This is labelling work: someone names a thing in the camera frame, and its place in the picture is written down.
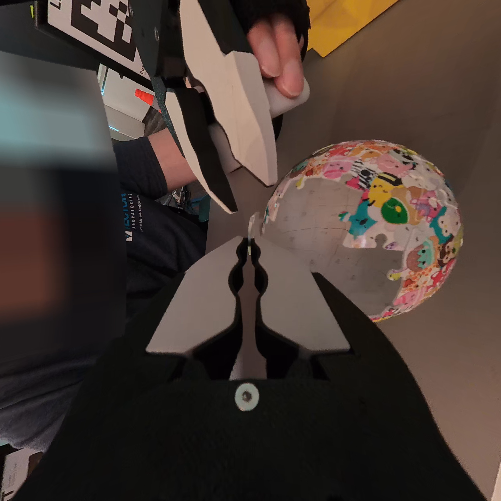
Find teal lanyard strap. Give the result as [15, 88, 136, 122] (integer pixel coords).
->
[190, 195, 212, 224]

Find person's grey trousers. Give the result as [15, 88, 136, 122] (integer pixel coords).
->
[0, 344, 102, 451]

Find white printed box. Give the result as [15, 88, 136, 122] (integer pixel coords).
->
[0, 448, 44, 501]

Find colourful puzzle ball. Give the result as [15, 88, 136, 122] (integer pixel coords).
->
[260, 140, 464, 322]

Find yellow plastic bin stack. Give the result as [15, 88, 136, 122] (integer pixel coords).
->
[307, 0, 401, 58]

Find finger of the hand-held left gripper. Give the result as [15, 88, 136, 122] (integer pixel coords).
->
[164, 88, 238, 214]
[179, 0, 279, 187]

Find person's left hand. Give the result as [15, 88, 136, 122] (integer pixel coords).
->
[247, 17, 307, 99]

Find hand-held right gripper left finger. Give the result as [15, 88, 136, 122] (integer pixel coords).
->
[145, 236, 249, 380]

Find orange traffic cone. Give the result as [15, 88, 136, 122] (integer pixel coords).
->
[135, 88, 162, 115]

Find small puzzle piece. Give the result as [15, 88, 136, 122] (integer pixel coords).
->
[246, 211, 267, 256]

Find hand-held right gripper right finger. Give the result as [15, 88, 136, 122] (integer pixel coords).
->
[253, 236, 351, 380]

